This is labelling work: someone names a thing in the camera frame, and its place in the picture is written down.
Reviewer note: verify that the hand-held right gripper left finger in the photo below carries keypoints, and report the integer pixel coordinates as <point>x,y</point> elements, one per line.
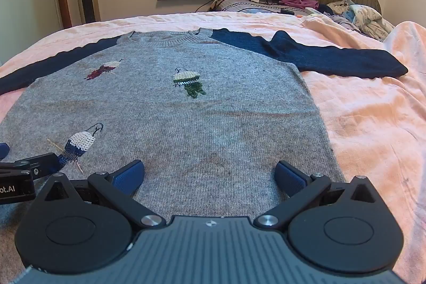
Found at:
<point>131,175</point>

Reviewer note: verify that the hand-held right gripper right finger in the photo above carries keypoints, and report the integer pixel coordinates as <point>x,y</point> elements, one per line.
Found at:
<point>290,178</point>

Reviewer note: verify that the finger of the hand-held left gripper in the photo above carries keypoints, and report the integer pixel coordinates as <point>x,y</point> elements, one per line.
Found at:
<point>2,150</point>
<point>43,163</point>

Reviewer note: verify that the grey sweater with navy sleeves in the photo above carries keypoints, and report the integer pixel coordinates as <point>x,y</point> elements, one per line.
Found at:
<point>206,111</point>

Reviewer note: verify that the pile of crumpled clothes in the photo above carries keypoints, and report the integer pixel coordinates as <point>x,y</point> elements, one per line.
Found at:
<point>362,17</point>

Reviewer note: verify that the pink blanket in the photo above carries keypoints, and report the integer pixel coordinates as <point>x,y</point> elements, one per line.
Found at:
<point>366,121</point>

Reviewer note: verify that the small black device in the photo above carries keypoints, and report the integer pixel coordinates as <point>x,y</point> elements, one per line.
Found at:
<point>288,12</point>

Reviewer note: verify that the purple cloth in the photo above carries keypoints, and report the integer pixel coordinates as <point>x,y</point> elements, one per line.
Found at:
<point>298,2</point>

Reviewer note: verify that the patterned pillow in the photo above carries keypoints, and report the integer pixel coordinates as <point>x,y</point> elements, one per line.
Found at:
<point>239,8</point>

